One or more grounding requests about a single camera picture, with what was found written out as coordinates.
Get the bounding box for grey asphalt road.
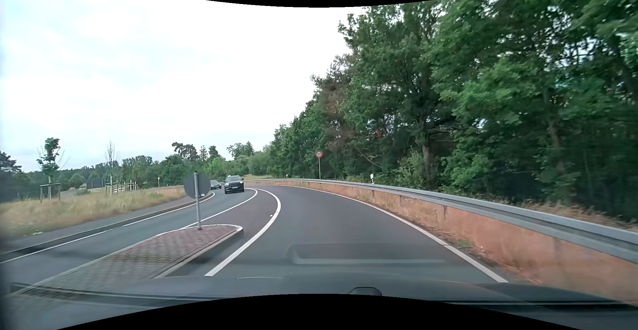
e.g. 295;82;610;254
0;184;504;291

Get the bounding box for road markings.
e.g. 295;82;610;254
0;186;509;284

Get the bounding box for car's own bonnet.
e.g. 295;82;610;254
5;274;638;330

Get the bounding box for row of distant trees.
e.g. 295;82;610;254
0;141;275;203

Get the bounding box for wood of green trees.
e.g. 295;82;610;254
269;0;638;221

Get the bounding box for red cobbled traffic island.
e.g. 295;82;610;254
30;224;244;291

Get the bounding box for bare young tree with stakes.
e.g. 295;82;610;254
104;141;119;195

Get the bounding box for grey paved path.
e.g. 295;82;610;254
0;195;200;255

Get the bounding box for dry grass field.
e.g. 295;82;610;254
0;185;187;238

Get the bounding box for dry grass verge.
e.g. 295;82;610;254
344;173;638;233

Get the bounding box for young tree with wooden stakes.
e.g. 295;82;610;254
36;137;63;202

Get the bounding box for round road sign on post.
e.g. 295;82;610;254
183;171;211;230

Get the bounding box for metal guard rail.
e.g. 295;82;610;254
244;178;638;265

